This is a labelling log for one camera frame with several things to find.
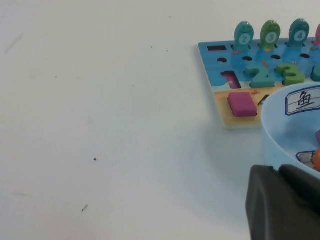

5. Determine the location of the teal fish number two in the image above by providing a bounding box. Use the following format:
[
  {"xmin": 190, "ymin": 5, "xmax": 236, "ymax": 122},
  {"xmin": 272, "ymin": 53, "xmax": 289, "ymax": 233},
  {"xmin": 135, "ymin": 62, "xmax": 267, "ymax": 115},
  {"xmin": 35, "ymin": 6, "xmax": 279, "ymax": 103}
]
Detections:
[{"xmin": 233, "ymin": 21, "xmax": 255, "ymax": 50}]

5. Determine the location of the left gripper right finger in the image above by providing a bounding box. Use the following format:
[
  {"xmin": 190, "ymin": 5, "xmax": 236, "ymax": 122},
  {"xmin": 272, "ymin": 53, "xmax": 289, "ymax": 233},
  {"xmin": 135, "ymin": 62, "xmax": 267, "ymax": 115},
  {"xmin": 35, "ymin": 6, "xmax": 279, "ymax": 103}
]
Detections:
[{"xmin": 277, "ymin": 163, "xmax": 320, "ymax": 240}]

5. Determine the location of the orange fish number ten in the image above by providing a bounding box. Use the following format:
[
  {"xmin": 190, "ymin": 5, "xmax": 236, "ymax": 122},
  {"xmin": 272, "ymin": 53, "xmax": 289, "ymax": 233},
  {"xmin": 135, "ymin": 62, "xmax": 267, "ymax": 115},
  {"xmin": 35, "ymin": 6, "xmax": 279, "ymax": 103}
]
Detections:
[{"xmin": 311, "ymin": 147, "xmax": 320, "ymax": 172}]

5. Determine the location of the green fish number three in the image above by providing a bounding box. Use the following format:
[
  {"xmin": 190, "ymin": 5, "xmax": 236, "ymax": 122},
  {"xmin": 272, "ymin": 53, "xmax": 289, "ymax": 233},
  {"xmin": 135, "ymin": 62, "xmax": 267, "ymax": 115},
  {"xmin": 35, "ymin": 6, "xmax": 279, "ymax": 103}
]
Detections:
[{"xmin": 258, "ymin": 20, "xmax": 281, "ymax": 50}]

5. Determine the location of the light blue plastic bowl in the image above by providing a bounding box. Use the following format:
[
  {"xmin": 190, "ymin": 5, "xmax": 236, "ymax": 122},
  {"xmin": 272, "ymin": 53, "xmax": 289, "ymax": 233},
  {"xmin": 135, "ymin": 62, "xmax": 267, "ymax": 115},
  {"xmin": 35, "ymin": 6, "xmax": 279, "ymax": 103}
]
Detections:
[{"xmin": 259, "ymin": 83, "xmax": 320, "ymax": 176}]

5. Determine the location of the teal-blue fish number four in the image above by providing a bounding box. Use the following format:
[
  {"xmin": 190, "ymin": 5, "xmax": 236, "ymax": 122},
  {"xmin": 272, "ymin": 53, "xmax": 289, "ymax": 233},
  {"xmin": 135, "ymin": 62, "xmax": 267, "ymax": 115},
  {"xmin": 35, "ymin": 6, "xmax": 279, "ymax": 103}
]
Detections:
[{"xmin": 287, "ymin": 18, "xmax": 311, "ymax": 48}]

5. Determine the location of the magenta rectangle block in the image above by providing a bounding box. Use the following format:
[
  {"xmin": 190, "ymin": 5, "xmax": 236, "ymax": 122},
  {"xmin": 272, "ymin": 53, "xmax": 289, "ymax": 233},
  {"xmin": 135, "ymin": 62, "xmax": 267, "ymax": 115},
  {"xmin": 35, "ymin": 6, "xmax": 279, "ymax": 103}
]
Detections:
[{"xmin": 227, "ymin": 91, "xmax": 258, "ymax": 118}]

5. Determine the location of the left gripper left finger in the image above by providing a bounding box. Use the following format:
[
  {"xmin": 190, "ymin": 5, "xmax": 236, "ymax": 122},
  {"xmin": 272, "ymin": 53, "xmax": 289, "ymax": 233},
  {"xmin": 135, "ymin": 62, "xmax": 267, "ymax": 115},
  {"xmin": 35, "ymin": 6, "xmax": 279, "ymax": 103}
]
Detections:
[{"xmin": 245, "ymin": 164, "xmax": 284, "ymax": 240}]

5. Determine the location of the teal digit two block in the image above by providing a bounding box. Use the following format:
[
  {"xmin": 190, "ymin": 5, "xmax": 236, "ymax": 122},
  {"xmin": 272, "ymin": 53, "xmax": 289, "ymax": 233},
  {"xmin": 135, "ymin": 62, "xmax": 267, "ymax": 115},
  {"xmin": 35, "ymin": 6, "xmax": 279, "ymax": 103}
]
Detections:
[{"xmin": 244, "ymin": 65, "xmax": 275, "ymax": 89}]

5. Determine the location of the pink fish number five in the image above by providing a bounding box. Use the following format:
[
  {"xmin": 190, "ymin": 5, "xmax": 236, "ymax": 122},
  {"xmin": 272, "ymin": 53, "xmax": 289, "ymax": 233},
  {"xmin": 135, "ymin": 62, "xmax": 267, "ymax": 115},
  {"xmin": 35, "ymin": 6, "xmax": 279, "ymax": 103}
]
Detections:
[{"xmin": 313, "ymin": 23, "xmax": 320, "ymax": 47}]

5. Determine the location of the green digit three block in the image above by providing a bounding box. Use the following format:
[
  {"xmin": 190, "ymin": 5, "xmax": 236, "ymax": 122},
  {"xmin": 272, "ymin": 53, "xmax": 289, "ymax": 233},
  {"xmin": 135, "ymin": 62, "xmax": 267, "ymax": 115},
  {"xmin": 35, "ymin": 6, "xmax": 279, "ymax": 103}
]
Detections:
[{"xmin": 275, "ymin": 62, "xmax": 305, "ymax": 86}]

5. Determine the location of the colourful wooden puzzle board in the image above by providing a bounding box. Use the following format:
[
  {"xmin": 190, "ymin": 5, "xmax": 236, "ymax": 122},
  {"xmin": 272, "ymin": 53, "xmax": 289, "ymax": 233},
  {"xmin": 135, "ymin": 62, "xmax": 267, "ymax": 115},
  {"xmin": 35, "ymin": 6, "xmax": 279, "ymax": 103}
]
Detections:
[{"xmin": 197, "ymin": 37, "xmax": 320, "ymax": 131}]

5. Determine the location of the teal-blue digit four block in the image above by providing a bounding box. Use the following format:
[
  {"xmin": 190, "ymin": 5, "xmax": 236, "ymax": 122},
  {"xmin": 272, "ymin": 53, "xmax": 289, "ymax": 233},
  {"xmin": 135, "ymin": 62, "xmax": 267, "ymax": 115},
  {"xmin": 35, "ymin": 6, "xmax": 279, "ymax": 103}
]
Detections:
[{"xmin": 310, "ymin": 63, "xmax": 320, "ymax": 82}]

